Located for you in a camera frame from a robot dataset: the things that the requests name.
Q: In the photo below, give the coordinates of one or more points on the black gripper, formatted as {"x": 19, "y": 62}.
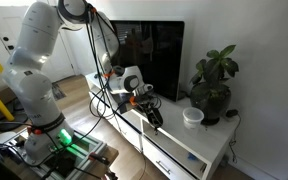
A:
{"x": 150, "y": 102}

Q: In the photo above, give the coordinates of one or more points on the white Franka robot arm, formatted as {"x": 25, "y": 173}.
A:
{"x": 34, "y": 86}

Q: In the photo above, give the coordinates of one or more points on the aluminium robot base platform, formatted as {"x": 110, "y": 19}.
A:
{"x": 90, "y": 146}

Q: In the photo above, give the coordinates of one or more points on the white television stand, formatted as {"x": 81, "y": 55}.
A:
{"x": 177, "y": 133}

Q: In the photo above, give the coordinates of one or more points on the black flat screen television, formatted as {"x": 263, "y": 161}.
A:
{"x": 157, "y": 56}

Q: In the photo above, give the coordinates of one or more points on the translucent plastic cup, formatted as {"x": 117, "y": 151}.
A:
{"x": 193, "y": 118}

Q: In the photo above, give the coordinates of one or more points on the dark round plant pot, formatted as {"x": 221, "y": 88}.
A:
{"x": 210, "y": 103}

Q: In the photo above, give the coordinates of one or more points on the black plant saucer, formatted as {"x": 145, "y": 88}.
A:
{"x": 210, "y": 122}

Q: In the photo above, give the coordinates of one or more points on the small blue object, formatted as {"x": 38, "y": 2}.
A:
{"x": 192, "y": 156}

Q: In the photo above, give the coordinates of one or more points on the black power adapter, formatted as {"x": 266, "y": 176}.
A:
{"x": 231, "y": 113}

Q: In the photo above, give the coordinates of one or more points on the green leafy plant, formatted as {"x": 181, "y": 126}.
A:
{"x": 217, "y": 65}

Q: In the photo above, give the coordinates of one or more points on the green status light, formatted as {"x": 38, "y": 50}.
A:
{"x": 64, "y": 137}

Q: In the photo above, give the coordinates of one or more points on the black round floor base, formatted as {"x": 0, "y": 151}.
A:
{"x": 12, "y": 122}

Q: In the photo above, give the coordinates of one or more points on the black door deadbolt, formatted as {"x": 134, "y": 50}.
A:
{"x": 5, "y": 38}

